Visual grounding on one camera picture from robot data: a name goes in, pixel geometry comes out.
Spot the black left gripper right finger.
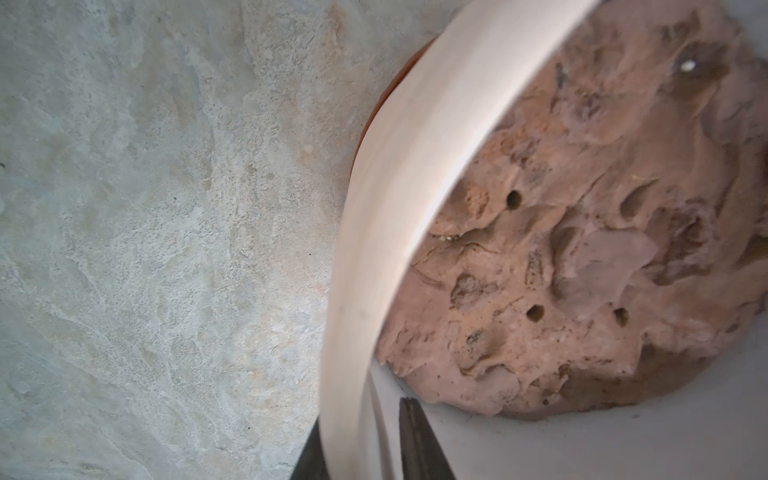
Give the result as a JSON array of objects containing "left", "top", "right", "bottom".
[{"left": 398, "top": 398, "right": 456, "bottom": 480}]

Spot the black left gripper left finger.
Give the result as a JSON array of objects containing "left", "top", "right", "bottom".
[{"left": 290, "top": 420, "right": 330, "bottom": 480}]

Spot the white ceramic pot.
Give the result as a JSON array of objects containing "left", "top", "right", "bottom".
[{"left": 319, "top": 1, "right": 767, "bottom": 479}]

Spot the brown dried mud filling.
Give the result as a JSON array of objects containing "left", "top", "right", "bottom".
[{"left": 375, "top": 1, "right": 767, "bottom": 420}]

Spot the orange saucer under pot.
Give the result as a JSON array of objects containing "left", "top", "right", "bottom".
[{"left": 350, "top": 38, "right": 436, "bottom": 173}]

